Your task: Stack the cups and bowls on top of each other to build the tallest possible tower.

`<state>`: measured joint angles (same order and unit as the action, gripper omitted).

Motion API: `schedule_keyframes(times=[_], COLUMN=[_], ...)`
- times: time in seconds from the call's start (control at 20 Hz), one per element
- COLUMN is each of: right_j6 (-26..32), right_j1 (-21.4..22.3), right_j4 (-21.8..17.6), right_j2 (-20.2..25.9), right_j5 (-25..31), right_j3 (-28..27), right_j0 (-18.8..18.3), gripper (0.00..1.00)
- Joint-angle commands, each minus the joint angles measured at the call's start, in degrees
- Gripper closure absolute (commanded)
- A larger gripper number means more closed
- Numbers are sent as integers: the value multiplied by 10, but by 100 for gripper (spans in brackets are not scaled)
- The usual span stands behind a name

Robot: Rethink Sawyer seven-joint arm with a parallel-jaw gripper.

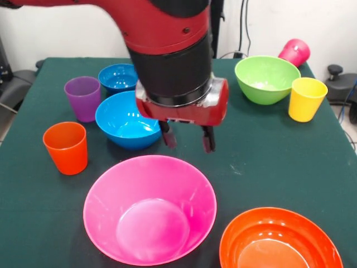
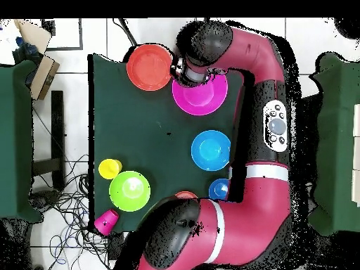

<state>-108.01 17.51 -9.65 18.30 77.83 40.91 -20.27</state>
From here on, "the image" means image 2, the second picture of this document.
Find brown cardboard box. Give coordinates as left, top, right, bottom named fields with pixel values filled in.
left=29, top=53, right=60, bottom=101

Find small orange bowl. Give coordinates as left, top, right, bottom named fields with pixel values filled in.
left=174, top=191, right=199, bottom=200

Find large pink bowl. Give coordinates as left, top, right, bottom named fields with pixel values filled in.
left=172, top=71, right=229, bottom=117

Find large shallow orange bowl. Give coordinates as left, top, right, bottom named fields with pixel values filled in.
left=126, top=44, right=173, bottom=92

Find black camera tripod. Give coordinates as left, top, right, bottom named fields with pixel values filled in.
left=112, top=18, right=210, bottom=47

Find dark green table cloth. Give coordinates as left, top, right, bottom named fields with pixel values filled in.
left=87, top=53, right=248, bottom=234

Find black floor frame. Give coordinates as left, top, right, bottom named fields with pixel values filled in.
left=41, top=18, right=84, bottom=52

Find small dark blue bowl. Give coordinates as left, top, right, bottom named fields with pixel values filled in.
left=208, top=178, right=230, bottom=201

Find light blue bowl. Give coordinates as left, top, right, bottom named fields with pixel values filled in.
left=191, top=129, right=232, bottom=172

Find white boxes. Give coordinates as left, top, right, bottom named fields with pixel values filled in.
left=352, top=103, right=360, bottom=208

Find black stool frame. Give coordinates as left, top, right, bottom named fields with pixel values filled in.
left=32, top=90, right=66, bottom=193

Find pink cup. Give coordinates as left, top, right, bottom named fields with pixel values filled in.
left=93, top=208, right=120, bottom=236

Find yellow cup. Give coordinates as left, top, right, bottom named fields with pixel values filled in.
left=98, top=158, right=124, bottom=180

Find green bowl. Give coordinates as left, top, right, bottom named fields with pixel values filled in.
left=108, top=170, right=152, bottom=212

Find black pedestal leg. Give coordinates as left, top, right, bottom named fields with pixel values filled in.
left=27, top=190, right=60, bottom=213

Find beige board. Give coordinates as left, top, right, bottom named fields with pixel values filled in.
left=13, top=18, right=52, bottom=55

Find tangle of black cables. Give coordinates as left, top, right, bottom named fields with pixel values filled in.
left=32, top=151, right=113, bottom=270

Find green cloth covered table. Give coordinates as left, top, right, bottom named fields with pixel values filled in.
left=0, top=59, right=44, bottom=224
left=306, top=51, right=360, bottom=238

